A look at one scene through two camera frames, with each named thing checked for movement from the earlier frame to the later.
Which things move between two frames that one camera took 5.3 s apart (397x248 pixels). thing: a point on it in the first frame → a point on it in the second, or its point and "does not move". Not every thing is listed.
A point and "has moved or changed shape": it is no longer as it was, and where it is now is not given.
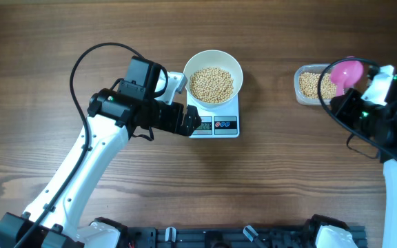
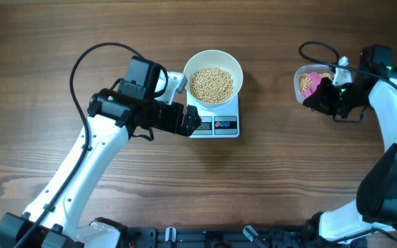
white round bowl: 214,78 does not move
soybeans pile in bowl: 211,85 does not move
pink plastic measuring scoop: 346,74 has moved or changed shape
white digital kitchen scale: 221,122 does not move
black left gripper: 174,125 does not move
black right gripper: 351,96 → 320,98
